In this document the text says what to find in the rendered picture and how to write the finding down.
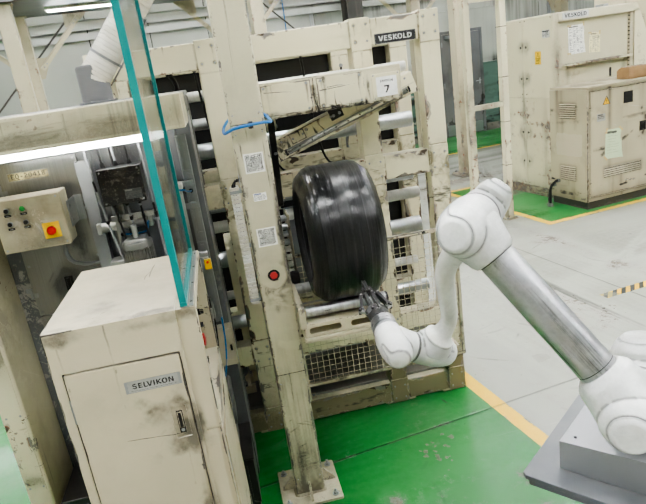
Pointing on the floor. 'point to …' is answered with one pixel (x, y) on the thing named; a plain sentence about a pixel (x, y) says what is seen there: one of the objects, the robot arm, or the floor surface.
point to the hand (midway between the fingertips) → (365, 288)
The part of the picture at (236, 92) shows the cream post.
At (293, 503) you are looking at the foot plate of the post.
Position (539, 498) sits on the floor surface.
